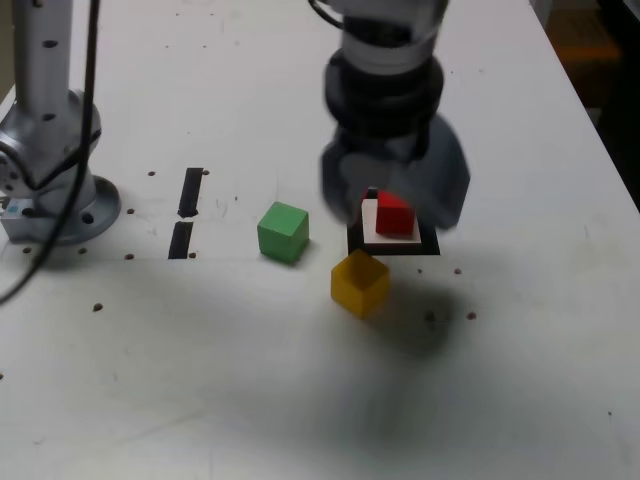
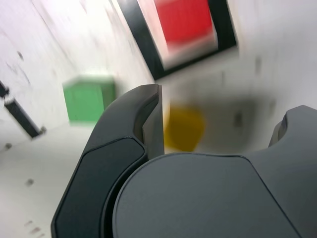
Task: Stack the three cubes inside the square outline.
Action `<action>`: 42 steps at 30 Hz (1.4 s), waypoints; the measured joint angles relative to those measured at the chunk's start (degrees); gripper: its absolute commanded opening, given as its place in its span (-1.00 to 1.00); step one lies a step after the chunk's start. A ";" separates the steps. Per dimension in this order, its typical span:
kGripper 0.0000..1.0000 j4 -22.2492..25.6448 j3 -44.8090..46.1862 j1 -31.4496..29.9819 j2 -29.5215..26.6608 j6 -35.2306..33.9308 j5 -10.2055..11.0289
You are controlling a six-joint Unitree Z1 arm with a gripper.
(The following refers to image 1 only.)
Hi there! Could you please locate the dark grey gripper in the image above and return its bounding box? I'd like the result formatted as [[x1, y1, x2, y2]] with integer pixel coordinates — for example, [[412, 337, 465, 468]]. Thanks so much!
[[320, 115, 473, 232]]

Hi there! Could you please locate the red cube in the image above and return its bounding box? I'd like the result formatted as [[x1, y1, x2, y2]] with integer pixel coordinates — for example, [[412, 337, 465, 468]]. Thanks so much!
[[374, 188, 416, 236]]

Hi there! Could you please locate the yellow cube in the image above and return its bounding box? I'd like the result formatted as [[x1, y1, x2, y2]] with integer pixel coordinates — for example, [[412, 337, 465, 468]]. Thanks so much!
[[330, 248, 391, 320]]

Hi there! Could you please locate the green cube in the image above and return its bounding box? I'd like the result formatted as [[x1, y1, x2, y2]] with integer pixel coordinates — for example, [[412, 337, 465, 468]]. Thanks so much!
[[256, 201, 310, 265]]

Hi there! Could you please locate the black tape square outline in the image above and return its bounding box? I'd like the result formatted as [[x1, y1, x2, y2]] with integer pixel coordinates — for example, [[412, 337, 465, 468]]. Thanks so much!
[[346, 187, 441, 257]]

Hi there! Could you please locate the black tape strip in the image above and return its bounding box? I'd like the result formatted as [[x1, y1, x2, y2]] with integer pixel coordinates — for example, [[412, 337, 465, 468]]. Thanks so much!
[[167, 167, 205, 260]]

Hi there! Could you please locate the black cable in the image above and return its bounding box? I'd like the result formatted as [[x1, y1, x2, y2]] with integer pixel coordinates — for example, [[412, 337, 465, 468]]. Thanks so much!
[[0, 0, 101, 304]]

